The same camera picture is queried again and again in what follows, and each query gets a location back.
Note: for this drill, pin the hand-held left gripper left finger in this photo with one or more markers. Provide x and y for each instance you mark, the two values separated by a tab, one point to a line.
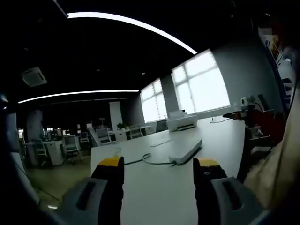
93	194

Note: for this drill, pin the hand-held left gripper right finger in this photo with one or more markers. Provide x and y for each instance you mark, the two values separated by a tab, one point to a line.
225	197

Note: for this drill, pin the white power strip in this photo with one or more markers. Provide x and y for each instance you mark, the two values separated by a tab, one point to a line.
187	152

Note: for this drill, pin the long ceiling light strip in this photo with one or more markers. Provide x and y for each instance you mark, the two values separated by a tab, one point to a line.
140	23

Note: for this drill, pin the background office desks and chairs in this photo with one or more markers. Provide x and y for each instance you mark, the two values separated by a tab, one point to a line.
71	144

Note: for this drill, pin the person's beige jacket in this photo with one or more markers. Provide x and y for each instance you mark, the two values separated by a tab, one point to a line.
281	168

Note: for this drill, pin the white table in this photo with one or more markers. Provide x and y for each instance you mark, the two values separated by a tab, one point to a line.
159	187

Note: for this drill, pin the potted green plant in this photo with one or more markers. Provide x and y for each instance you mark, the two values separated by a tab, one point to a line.
122	126

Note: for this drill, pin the red device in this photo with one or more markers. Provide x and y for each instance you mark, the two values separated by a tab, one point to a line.
262	124

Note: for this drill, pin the dark hand tool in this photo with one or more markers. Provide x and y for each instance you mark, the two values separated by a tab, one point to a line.
234	115

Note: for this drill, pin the thin white sheet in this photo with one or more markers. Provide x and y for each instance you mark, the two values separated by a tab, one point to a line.
161	142

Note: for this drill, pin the white box-shaped device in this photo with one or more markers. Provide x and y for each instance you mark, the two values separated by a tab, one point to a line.
180	122

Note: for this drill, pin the small bright window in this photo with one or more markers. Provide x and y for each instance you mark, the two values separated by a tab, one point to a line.
153	103

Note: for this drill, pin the large bright window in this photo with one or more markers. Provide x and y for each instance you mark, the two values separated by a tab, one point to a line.
201	84

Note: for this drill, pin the ceiling air conditioner unit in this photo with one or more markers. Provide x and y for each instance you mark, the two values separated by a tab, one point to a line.
34	77

